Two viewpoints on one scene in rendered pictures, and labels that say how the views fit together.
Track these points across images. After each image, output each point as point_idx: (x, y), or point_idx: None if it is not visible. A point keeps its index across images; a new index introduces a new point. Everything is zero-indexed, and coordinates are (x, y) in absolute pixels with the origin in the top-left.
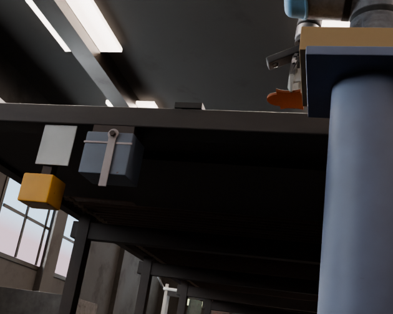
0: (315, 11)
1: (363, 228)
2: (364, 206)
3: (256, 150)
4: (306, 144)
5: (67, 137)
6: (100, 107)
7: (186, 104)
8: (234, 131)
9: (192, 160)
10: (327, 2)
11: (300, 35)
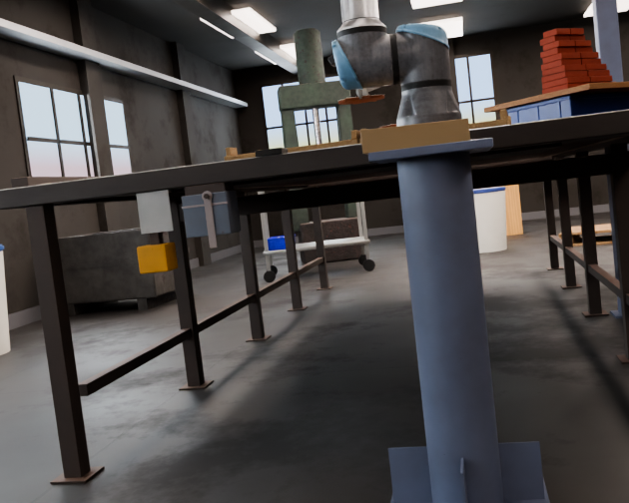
0: (369, 86)
1: (436, 290)
2: (435, 273)
3: None
4: None
5: (162, 204)
6: (184, 168)
7: (266, 152)
8: (317, 171)
9: (281, 178)
10: (377, 80)
11: (361, 140)
